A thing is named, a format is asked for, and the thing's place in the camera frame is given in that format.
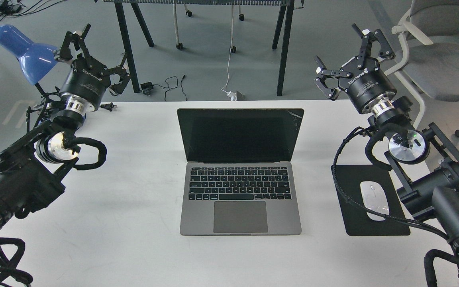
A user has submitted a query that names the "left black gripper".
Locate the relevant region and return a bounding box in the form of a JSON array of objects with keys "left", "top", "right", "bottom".
[{"left": 57, "top": 24, "right": 131, "bottom": 106}]

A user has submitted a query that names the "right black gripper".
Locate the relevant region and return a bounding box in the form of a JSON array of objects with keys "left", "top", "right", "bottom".
[{"left": 314, "top": 23, "right": 397, "bottom": 114}]

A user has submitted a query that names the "grey laptop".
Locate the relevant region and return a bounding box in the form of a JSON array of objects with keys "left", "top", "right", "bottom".
[{"left": 177, "top": 108, "right": 304, "bottom": 236}]

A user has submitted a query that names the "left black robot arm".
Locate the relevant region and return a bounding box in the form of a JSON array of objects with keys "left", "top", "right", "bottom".
[{"left": 0, "top": 24, "right": 131, "bottom": 287}]

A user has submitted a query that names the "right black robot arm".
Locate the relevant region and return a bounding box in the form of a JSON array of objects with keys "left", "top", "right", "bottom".
[{"left": 315, "top": 24, "right": 459, "bottom": 287}]

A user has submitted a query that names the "black plug on table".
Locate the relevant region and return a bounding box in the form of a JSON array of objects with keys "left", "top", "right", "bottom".
[{"left": 100, "top": 102, "right": 117, "bottom": 112}]

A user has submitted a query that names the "blue desk lamp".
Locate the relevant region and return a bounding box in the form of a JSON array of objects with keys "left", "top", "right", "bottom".
[{"left": 0, "top": 24, "right": 58, "bottom": 96}]

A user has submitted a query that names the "grey office chair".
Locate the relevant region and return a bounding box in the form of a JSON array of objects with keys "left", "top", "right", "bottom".
[{"left": 386, "top": 0, "right": 459, "bottom": 128}]

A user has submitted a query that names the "white computer mouse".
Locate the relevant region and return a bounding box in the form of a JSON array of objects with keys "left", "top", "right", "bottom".
[{"left": 359, "top": 181, "right": 389, "bottom": 215}]

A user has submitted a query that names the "black mouse pad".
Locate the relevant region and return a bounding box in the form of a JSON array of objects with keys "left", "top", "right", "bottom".
[{"left": 334, "top": 165, "right": 410, "bottom": 236}]

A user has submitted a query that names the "black power adapter with cable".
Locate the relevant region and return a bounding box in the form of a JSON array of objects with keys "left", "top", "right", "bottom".
[{"left": 139, "top": 75, "right": 189, "bottom": 102}]

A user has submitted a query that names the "black frame background table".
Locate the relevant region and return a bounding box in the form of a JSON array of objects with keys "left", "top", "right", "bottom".
[{"left": 103, "top": 0, "right": 305, "bottom": 97}]

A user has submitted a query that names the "black cable bundle on floor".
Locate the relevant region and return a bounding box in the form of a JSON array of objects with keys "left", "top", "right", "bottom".
[{"left": 0, "top": 0, "right": 67, "bottom": 37}]

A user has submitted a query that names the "white power cable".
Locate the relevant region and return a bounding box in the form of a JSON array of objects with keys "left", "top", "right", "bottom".
[{"left": 221, "top": 0, "right": 247, "bottom": 101}]

